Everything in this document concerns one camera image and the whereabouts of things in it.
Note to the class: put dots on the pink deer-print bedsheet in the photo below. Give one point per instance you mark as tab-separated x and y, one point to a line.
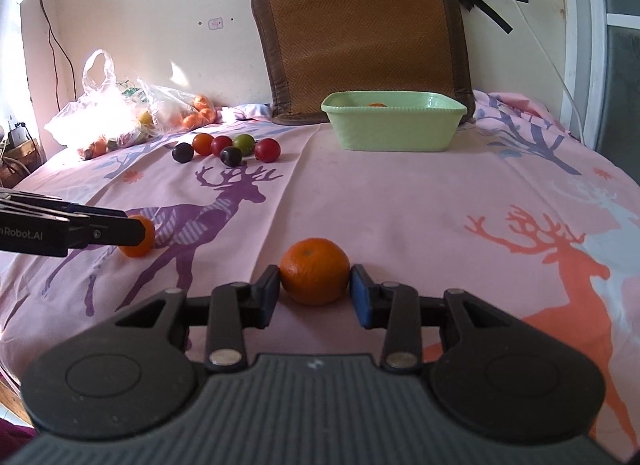
400	205

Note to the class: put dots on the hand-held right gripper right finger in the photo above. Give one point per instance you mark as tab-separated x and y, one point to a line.
361	297

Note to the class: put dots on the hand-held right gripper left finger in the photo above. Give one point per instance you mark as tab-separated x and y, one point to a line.
270	295

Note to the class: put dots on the white and blue cloth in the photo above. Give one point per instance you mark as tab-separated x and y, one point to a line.
247	110

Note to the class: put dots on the dark purple tomato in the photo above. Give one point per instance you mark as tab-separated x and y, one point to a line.
231	156
182	152

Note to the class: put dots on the clear plastic bag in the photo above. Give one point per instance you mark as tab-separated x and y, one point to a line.
170	105
100	115

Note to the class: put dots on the brown woven seat cushion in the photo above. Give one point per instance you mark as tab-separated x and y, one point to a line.
360	30

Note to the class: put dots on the red tomato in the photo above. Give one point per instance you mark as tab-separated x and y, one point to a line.
221	145
267	150

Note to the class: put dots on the white window frame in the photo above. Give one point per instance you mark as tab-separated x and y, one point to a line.
600	45

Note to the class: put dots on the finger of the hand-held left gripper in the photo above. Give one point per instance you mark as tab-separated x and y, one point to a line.
95	211
115	232

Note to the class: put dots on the small orange tomato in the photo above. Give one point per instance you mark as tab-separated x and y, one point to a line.
142	240

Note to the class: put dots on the light green bowl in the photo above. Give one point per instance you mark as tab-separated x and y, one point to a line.
395	132

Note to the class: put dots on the orange-red tomato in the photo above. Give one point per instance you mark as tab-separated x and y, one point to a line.
202	144

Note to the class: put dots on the green tomato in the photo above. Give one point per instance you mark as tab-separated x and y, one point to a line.
246	142

